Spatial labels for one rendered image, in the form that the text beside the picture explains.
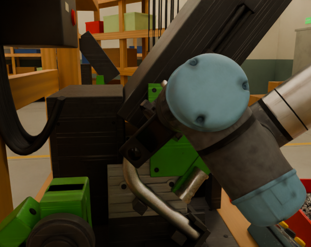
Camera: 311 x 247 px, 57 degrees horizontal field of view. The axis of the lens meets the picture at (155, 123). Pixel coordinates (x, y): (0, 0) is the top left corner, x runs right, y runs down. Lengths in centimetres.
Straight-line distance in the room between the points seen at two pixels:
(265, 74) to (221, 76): 1065
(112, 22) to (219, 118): 384
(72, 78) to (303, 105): 113
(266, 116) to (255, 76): 1033
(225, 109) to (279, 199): 11
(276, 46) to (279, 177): 1079
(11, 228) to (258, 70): 1055
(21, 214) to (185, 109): 24
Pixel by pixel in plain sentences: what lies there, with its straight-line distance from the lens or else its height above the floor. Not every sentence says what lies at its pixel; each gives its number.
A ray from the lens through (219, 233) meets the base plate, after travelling 78.
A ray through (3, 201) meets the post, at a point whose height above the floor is 109.
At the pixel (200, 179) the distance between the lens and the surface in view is 63.
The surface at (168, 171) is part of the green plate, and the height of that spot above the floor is 108.
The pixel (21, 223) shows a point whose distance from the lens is 39.
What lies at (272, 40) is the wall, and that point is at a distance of 1098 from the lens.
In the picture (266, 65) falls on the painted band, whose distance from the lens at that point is 1091.
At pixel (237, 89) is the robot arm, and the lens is 28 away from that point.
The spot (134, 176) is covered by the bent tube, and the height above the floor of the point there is 109.
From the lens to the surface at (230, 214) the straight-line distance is 86.
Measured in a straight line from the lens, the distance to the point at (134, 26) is 377.
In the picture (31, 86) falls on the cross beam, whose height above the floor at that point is 124.
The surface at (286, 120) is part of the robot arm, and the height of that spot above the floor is 125.
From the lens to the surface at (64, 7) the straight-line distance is 57.
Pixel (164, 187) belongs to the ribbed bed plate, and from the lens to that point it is 67.
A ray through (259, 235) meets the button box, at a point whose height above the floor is 92.
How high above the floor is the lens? 133
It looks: 13 degrees down
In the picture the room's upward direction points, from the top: straight up
